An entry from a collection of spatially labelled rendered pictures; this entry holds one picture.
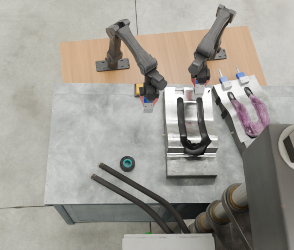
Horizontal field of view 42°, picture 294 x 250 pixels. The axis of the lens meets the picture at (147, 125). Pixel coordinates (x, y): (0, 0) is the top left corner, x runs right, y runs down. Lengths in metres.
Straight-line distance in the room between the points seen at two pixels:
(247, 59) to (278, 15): 1.47
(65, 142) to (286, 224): 1.49
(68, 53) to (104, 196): 0.89
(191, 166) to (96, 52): 0.90
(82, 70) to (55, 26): 1.27
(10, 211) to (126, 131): 1.16
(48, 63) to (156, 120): 1.43
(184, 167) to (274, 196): 1.19
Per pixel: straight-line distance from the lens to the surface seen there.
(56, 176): 2.04
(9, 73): 3.32
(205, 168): 2.02
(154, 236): 1.29
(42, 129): 3.03
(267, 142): 0.87
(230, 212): 1.28
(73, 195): 2.01
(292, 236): 0.81
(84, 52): 2.36
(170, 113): 2.07
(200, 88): 2.09
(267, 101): 2.23
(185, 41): 2.44
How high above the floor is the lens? 2.74
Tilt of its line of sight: 66 degrees down
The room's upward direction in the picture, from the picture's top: 10 degrees clockwise
